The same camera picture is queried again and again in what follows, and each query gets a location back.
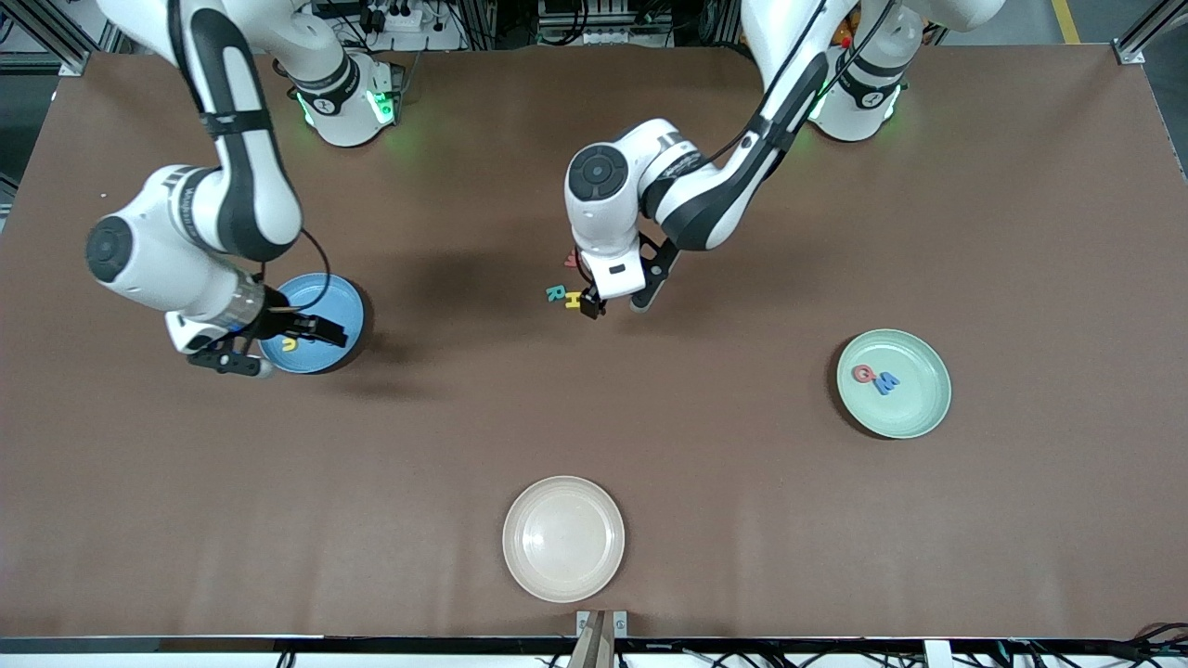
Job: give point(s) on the yellow foam letter H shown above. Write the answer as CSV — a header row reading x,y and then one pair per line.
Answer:
x,y
573,301

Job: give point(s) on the red foam letter G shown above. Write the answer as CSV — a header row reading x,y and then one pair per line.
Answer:
x,y
863,374

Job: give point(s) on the large blue foam letter M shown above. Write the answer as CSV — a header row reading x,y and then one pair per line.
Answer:
x,y
886,383

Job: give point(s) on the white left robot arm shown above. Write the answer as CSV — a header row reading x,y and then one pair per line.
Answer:
x,y
705,199

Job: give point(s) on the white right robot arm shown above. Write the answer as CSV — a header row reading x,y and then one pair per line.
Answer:
x,y
186,232

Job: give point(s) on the blue plate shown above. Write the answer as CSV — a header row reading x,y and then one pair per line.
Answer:
x,y
320,295

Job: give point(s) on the grey equipment rack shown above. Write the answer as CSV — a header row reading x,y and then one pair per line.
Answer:
x,y
603,23

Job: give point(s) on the beige plate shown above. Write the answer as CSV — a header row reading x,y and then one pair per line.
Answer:
x,y
563,539

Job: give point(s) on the green plate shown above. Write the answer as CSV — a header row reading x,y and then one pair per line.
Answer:
x,y
914,408

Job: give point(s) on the orange packaged goods pile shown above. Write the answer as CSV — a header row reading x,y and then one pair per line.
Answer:
x,y
843,32

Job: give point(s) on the white power strip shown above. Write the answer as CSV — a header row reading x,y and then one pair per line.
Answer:
x,y
418,32

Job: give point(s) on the silver aluminium frame post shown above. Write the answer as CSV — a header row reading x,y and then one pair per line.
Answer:
x,y
74,63
1130,54

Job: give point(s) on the metal camera pole bracket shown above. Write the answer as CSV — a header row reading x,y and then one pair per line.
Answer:
x,y
601,640

